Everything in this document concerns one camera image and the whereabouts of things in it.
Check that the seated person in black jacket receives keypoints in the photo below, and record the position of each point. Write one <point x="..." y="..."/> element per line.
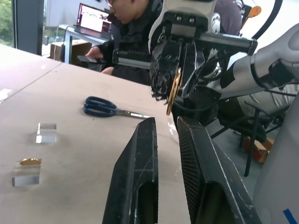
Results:
<point x="135" y="30"/>

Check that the small cardboard box with red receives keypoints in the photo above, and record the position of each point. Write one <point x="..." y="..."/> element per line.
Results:
<point x="259" y="149"/>

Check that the blue tape mark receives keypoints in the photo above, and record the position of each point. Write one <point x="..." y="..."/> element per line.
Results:
<point x="290" y="215"/>

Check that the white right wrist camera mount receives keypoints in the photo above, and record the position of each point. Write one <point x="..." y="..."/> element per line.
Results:
<point x="187" y="7"/>

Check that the silver robot torso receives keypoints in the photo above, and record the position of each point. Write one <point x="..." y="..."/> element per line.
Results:
<point x="280" y="163"/>

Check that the gold coin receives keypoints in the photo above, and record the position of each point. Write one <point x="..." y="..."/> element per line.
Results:
<point x="174" y="91"/>
<point x="30" y="161"/>

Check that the white tape scrap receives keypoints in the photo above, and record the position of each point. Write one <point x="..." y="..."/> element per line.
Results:
<point x="4" y="94"/>

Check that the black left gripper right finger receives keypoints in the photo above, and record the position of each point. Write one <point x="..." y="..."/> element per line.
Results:
<point x="210" y="168"/>

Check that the black smartphone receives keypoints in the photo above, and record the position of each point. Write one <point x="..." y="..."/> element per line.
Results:
<point x="91" y="59"/>

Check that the open laptop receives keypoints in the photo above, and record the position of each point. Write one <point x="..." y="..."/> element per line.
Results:
<point x="93" y="18"/>

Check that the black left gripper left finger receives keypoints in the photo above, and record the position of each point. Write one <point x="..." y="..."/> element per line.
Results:
<point x="130" y="163"/>

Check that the orange round device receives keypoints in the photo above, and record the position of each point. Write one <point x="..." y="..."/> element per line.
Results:
<point x="254" y="11"/>

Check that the brown cardboard box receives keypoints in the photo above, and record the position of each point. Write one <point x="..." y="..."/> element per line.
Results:
<point x="77" y="51"/>

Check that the person in purple top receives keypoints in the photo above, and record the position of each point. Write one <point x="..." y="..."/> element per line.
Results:
<point x="227" y="16"/>

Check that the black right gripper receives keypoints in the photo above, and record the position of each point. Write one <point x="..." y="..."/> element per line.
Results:
<point x="184" y="28"/>

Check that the black metal chair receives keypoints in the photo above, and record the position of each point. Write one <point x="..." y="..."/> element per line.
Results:
<point x="254" y="130"/>

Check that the dark window frame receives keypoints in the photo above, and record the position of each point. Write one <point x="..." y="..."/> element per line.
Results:
<point x="29" y="25"/>

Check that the clear acrylic block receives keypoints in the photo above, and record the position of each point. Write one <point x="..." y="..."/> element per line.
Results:
<point x="26" y="175"/>
<point x="46" y="133"/>

